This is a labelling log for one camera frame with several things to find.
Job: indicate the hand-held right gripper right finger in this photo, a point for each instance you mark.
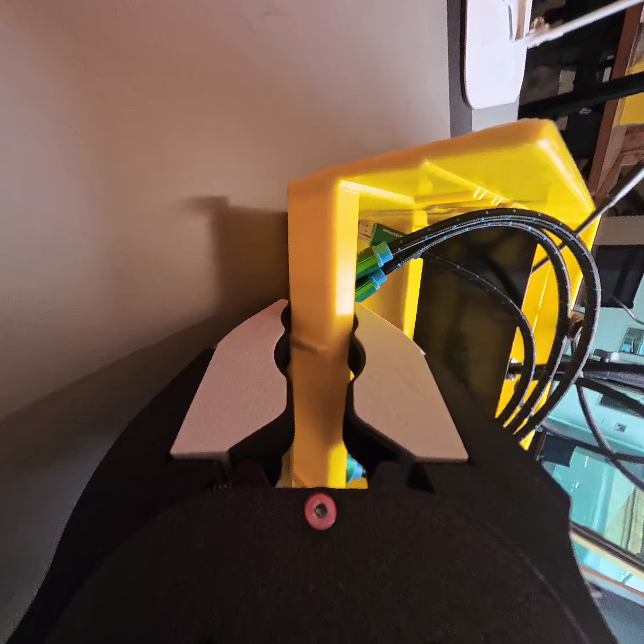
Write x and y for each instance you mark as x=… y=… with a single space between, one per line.
x=402 y=402

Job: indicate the yellow plastic bin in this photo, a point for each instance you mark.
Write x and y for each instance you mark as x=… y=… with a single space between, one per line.
x=317 y=251

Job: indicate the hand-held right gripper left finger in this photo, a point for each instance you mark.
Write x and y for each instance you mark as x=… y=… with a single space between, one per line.
x=236 y=397

